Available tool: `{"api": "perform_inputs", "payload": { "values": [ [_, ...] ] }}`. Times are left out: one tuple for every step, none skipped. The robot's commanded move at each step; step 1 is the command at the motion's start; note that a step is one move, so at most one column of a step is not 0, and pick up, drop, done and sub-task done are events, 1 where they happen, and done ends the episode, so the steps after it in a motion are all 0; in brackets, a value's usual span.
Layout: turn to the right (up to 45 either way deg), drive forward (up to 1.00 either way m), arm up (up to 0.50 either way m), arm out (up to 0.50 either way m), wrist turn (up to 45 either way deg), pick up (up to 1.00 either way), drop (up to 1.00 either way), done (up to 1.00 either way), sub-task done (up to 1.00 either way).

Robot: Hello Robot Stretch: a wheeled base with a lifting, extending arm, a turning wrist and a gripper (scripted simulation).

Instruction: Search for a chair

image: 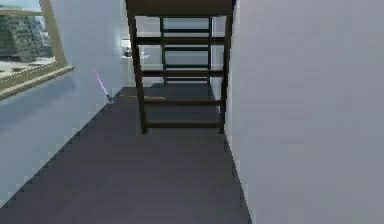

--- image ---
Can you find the dark brown wooden table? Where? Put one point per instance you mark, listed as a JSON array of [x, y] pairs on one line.
[[182, 73]]

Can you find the black metal shelf rack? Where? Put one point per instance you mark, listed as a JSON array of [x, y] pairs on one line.
[[186, 49]]

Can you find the purple stick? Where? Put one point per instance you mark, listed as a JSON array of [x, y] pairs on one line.
[[100, 81]]

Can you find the wooden framed window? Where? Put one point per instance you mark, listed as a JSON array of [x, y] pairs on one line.
[[23, 36]]

